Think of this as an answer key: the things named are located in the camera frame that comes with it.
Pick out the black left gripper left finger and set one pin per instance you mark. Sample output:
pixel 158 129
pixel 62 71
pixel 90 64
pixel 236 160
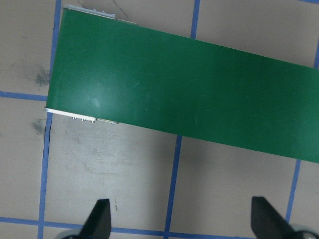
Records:
pixel 98 224

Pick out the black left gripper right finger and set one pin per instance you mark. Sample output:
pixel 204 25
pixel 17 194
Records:
pixel 266 222

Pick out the green conveyor belt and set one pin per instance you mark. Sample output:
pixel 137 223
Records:
pixel 112 70

